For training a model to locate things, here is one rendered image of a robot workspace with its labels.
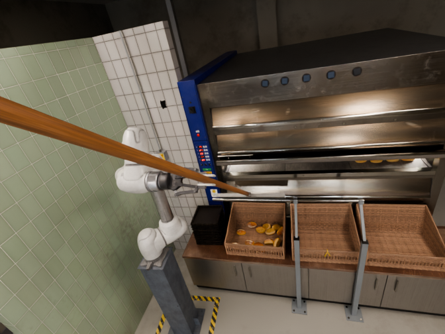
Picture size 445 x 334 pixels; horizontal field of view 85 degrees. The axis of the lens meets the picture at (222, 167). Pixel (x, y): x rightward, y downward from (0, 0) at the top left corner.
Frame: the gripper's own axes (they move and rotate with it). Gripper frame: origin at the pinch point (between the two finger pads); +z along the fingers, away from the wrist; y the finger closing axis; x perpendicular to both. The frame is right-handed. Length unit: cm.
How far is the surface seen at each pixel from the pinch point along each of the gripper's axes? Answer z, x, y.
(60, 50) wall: -125, -28, -101
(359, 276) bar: 83, -136, 64
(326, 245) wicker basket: 62, -157, 44
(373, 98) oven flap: 94, -100, -71
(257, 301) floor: -4, -177, 105
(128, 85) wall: -106, -81, -97
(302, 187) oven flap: 43, -153, -10
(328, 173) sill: 66, -143, -20
